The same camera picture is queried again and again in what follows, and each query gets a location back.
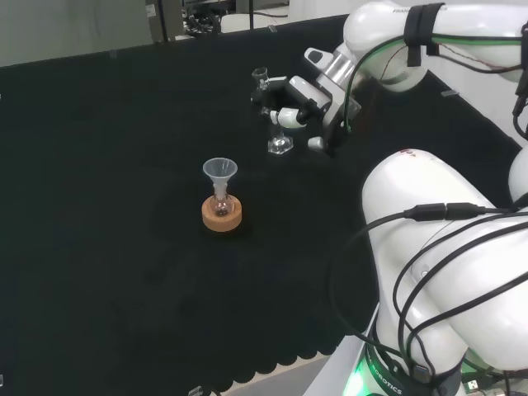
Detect clear plastic funnel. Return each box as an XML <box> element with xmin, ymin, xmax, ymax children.
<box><xmin>201</xmin><ymin>157</ymin><xmax>239</xmax><ymax>200</ymax></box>

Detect thick black cable with connector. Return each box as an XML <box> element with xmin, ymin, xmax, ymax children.
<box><xmin>328</xmin><ymin>200</ymin><xmax>528</xmax><ymax>396</ymax></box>

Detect small round-bottom glass flask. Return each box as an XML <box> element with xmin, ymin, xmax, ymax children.
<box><xmin>209</xmin><ymin>187</ymin><xmax>235</xmax><ymax>219</ymax></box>

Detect black strap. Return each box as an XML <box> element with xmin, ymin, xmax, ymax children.
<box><xmin>403</xmin><ymin>2</ymin><xmax>446</xmax><ymax>68</ymax></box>

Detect cork ring stand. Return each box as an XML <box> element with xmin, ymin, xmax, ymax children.
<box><xmin>201</xmin><ymin>195</ymin><xmax>243</xmax><ymax>233</ymax></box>

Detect black bench cloth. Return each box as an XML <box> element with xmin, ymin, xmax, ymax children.
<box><xmin>0</xmin><ymin>12</ymin><xmax>528</xmax><ymax>392</ymax></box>

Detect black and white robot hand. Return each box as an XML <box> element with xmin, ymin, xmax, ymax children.
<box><xmin>250</xmin><ymin>76</ymin><xmax>362</xmax><ymax>158</ymax></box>

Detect clear glass graduated cylinder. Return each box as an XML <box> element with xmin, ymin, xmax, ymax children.
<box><xmin>251</xmin><ymin>67</ymin><xmax>295</xmax><ymax>156</ymax></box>

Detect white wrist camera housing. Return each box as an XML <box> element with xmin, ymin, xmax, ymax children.
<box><xmin>303</xmin><ymin>46</ymin><xmax>333</xmax><ymax>70</ymax></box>

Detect black cable with plug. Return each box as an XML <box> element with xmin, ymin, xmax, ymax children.
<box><xmin>511</xmin><ymin>22</ymin><xmax>528</xmax><ymax>139</ymax></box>

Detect dark metal post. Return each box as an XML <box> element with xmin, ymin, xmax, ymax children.
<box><xmin>158</xmin><ymin>0</ymin><xmax>171</xmax><ymax>43</ymax></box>

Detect grey metal box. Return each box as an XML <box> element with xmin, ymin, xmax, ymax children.
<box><xmin>167</xmin><ymin>0</ymin><xmax>186</xmax><ymax>41</ymax></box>

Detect tangled black cables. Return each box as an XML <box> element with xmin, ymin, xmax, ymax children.
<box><xmin>183</xmin><ymin>8</ymin><xmax>224</xmax><ymax>37</ymax></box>

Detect green cable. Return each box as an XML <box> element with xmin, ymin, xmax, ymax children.
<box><xmin>342</xmin><ymin>32</ymin><xmax>526</xmax><ymax>134</ymax></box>

